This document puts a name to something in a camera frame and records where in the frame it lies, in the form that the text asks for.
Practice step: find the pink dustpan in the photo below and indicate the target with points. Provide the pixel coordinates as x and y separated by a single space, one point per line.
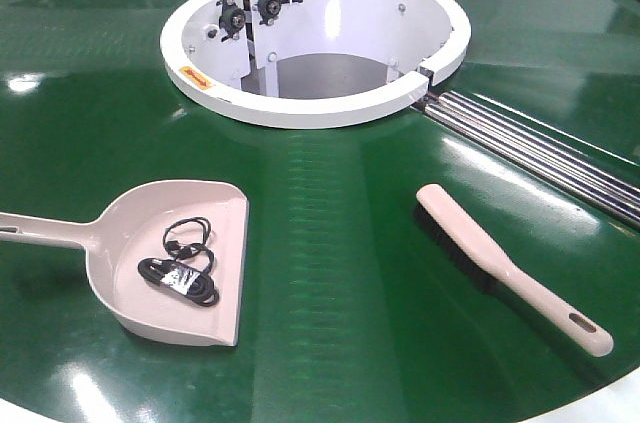
129 230

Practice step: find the beige hand brush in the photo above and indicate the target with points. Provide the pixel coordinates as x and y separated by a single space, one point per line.
477 254

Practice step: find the right black bearing mount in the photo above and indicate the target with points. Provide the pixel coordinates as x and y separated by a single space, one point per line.
269 10

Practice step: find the left black bearing mount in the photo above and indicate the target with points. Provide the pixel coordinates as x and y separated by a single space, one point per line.
232 19

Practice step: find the green conveyor belt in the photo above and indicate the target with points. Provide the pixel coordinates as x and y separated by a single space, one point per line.
351 312

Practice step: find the black bearing mount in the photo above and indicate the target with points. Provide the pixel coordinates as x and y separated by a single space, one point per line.
269 10
232 19

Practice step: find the steel transfer rollers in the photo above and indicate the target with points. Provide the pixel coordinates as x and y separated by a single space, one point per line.
549 159

